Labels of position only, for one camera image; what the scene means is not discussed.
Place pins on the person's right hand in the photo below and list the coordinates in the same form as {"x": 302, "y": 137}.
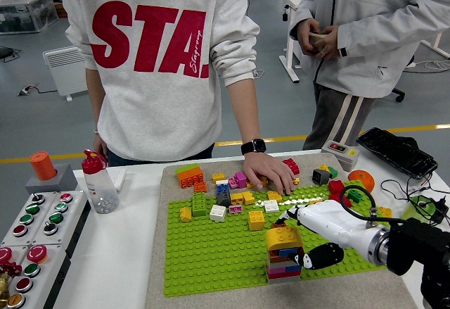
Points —
{"x": 100, "y": 146}
{"x": 304, "y": 36}

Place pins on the person's left hand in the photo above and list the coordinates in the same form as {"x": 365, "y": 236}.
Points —
{"x": 269, "y": 170}
{"x": 332, "y": 45}

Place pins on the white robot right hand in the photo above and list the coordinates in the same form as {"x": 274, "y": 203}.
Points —
{"x": 334, "y": 221}

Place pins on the cream red-green button box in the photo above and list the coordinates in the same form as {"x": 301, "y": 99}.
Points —
{"x": 318, "y": 38}

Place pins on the yellow curved brick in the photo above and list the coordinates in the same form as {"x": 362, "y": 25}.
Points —
{"x": 281, "y": 235}

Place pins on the blue square brick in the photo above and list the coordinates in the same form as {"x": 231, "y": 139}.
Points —
{"x": 286, "y": 252}

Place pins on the black plastic-wrapped device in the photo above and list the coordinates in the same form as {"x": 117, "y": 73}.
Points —
{"x": 397, "y": 152}

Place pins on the green studded baseplate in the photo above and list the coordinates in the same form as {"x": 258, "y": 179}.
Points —
{"x": 211, "y": 263}

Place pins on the person's right forearm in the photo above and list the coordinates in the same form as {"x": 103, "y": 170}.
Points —
{"x": 95, "y": 101}

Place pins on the person's left forearm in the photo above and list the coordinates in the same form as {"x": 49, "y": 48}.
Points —
{"x": 244, "y": 112}

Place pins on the small yellow brick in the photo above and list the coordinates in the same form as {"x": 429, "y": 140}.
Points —
{"x": 248, "y": 197}
{"x": 185, "y": 214}
{"x": 323, "y": 167}
{"x": 385, "y": 212}
{"x": 250, "y": 185}
{"x": 264, "y": 183}
{"x": 237, "y": 198}
{"x": 218, "y": 178}
{"x": 296, "y": 181}
{"x": 274, "y": 197}

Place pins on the yellow brick on white base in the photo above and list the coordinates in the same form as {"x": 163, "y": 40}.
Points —
{"x": 316, "y": 201}

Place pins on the small green brick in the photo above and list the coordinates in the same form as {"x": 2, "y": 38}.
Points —
{"x": 355, "y": 195}

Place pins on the white square brick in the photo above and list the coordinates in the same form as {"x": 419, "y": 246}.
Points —
{"x": 271, "y": 206}
{"x": 218, "y": 213}

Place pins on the white and green brick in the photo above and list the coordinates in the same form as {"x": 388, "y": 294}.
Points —
{"x": 333, "y": 172}

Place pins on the small white brick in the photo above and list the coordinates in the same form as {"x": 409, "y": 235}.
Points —
{"x": 221, "y": 182}

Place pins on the small blue brick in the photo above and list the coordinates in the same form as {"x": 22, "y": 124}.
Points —
{"x": 223, "y": 189}

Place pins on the small pink flat brick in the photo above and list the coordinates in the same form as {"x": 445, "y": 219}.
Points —
{"x": 235, "y": 209}

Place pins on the tall yellow square brick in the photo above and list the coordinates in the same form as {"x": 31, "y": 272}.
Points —
{"x": 256, "y": 220}

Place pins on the dark grey slope brick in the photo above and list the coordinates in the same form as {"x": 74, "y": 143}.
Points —
{"x": 224, "y": 200}

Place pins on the small orange brick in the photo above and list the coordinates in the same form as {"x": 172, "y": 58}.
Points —
{"x": 200, "y": 187}

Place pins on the brown-topped multicolour brick stack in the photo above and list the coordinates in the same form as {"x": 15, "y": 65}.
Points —
{"x": 281, "y": 274}

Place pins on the long green brick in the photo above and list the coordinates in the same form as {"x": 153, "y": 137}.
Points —
{"x": 199, "y": 204}

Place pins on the orange and green brick block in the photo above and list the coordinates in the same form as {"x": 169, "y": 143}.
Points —
{"x": 189, "y": 177}

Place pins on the white desk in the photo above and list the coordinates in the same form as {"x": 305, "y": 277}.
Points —
{"x": 439, "y": 46}
{"x": 290, "y": 59}

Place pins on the black wristwatch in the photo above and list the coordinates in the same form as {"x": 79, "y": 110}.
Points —
{"x": 254, "y": 146}

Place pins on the person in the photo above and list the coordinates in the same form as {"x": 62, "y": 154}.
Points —
{"x": 369, "y": 41}
{"x": 158, "y": 105}

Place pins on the clear bottle with red cap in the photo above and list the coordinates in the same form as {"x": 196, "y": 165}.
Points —
{"x": 102, "y": 189}

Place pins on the grey block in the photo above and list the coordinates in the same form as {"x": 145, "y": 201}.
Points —
{"x": 67, "y": 178}

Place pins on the orange fruit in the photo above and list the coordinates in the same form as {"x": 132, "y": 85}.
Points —
{"x": 362, "y": 180}

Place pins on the orange cylinder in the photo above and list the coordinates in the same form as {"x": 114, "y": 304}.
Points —
{"x": 42, "y": 166}

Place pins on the white panel heater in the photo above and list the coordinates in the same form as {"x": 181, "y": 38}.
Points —
{"x": 63, "y": 69}

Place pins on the green tape roll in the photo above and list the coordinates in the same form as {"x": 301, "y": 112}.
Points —
{"x": 418, "y": 207}

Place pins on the grey push-button box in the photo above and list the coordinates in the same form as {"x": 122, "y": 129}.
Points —
{"x": 38, "y": 217}

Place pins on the black power adapter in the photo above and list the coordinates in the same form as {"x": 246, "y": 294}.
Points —
{"x": 440, "y": 210}

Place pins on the grey emergency-stop button box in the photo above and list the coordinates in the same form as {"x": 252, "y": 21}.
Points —
{"x": 52, "y": 263}

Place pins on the black floor stand base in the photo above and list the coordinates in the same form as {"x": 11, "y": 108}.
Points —
{"x": 5, "y": 53}

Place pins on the wooden box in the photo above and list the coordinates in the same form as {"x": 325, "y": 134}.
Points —
{"x": 59, "y": 10}

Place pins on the clear storage crate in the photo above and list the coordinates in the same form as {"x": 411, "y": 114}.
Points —
{"x": 24, "y": 10}

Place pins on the brass valve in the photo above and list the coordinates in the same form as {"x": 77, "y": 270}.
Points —
{"x": 3, "y": 288}

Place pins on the white wall switch plate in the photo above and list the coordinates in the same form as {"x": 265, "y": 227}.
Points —
{"x": 119, "y": 178}

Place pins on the grey switch box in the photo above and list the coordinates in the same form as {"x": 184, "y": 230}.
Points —
{"x": 341, "y": 156}

